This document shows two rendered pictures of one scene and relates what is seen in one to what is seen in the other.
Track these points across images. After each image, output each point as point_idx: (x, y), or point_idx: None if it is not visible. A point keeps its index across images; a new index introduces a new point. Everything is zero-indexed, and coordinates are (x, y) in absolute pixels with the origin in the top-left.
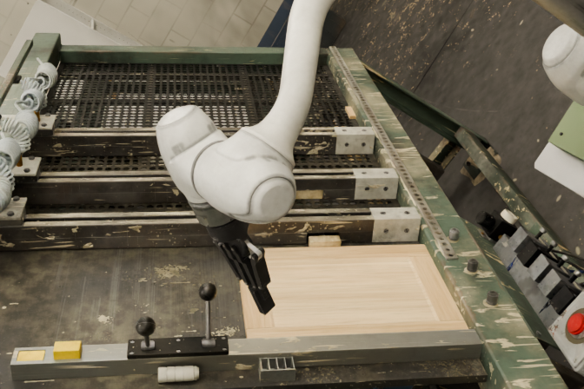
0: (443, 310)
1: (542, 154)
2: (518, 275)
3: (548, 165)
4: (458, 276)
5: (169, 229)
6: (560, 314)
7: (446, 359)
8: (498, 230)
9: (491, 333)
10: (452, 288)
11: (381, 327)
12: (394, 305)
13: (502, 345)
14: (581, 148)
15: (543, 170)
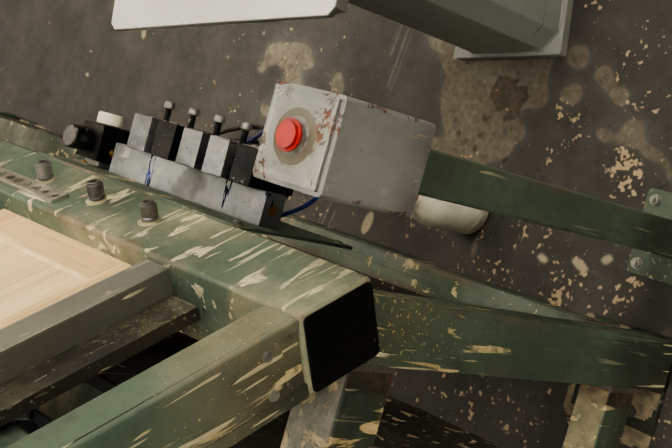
0: (86, 264)
1: (117, 6)
2: (166, 181)
3: (133, 13)
4: (82, 213)
5: None
6: (260, 142)
7: (127, 317)
8: (105, 144)
9: (174, 250)
10: (82, 232)
11: (3, 325)
12: (7, 292)
13: (198, 254)
14: None
15: (129, 25)
